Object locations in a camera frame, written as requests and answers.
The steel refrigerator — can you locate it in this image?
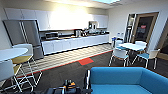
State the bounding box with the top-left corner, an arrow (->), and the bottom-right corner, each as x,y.
3,19 -> 45,61

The tall steel coffee brewer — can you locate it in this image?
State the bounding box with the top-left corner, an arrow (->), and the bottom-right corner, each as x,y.
88,20 -> 98,34

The white clothes hanger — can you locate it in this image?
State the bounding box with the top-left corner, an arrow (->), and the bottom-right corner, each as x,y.
85,69 -> 91,91

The dark coffee machine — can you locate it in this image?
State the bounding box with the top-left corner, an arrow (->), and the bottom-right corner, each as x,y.
73,28 -> 84,38

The wood framed glass door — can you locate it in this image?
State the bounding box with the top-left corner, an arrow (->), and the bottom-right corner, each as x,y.
131,12 -> 159,51

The round white table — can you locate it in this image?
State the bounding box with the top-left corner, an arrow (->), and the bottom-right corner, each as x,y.
0,47 -> 29,64

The blue sofa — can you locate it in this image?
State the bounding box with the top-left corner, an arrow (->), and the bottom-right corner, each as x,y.
87,66 -> 168,94

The steel microwave oven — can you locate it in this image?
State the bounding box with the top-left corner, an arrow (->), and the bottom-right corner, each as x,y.
44,31 -> 59,40

